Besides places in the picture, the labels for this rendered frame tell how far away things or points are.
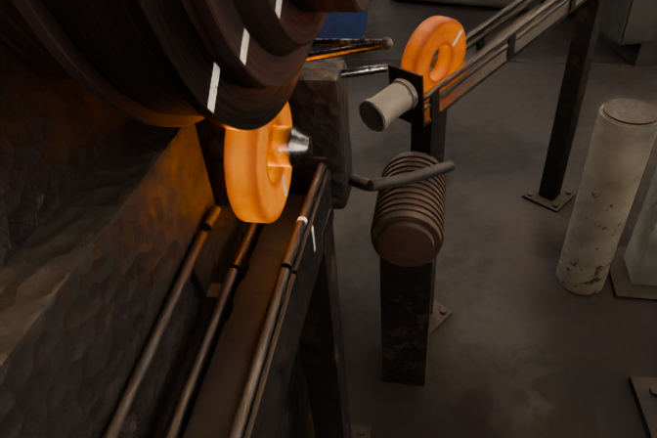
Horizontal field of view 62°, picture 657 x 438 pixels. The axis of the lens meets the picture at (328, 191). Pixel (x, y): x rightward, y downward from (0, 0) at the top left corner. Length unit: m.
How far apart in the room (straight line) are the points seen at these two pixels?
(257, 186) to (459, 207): 1.30
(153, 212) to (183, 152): 0.08
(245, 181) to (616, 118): 0.92
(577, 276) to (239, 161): 1.16
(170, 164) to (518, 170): 1.58
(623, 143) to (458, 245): 0.58
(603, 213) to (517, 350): 0.38
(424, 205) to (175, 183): 0.52
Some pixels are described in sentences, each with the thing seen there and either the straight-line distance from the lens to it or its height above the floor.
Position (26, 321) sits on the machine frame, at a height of 0.87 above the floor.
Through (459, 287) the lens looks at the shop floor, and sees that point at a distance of 1.55.
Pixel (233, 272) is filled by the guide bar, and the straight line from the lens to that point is 0.62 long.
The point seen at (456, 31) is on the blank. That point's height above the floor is 0.75.
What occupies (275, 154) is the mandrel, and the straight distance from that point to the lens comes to 0.58.
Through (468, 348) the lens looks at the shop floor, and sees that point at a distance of 1.42.
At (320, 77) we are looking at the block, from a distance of 0.78.
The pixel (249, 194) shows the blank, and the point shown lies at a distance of 0.55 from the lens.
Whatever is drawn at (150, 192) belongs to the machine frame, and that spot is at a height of 0.85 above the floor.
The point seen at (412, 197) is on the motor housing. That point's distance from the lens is 0.97.
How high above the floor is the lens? 1.14
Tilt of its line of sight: 38 degrees down
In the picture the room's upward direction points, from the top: 5 degrees counter-clockwise
